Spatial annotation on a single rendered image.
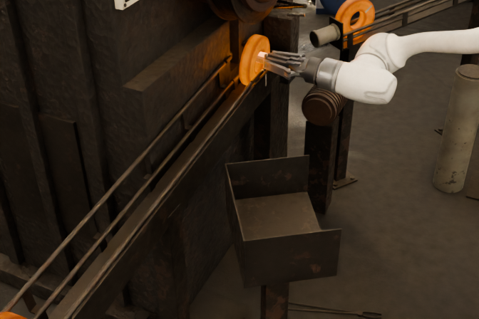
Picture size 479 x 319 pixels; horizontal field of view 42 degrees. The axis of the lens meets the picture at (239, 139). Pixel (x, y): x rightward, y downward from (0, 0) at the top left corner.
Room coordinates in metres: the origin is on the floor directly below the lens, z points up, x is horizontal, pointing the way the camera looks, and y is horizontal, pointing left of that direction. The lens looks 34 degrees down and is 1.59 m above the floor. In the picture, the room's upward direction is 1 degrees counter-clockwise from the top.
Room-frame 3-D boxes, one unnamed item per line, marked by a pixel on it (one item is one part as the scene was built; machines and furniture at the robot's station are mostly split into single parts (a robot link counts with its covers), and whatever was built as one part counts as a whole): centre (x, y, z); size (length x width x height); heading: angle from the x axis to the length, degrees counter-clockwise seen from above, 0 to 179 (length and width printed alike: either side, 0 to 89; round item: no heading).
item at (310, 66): (1.57, -0.19, 0.75); 0.09 x 0.08 x 0.07; 64
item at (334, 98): (1.88, -0.31, 0.27); 0.22 x 0.13 x 0.53; 154
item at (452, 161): (1.97, -0.84, 0.26); 0.12 x 0.12 x 0.52
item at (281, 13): (1.86, -0.14, 0.68); 0.11 x 0.08 x 0.24; 64
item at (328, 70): (1.54, -0.26, 0.74); 0.09 x 0.06 x 0.09; 154
